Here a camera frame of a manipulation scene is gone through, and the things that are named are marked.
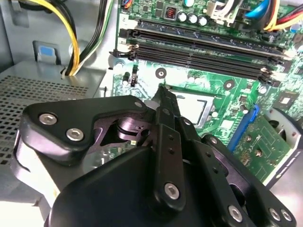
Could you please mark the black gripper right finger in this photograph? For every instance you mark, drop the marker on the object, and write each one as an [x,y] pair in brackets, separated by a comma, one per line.
[220,186]

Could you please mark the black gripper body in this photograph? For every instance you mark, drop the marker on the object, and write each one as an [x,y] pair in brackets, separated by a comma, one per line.
[113,194]

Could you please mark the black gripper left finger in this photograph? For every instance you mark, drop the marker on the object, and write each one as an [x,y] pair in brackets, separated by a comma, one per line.
[59,111]

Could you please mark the metal socket cover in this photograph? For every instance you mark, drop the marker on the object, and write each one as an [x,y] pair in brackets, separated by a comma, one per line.
[209,107]

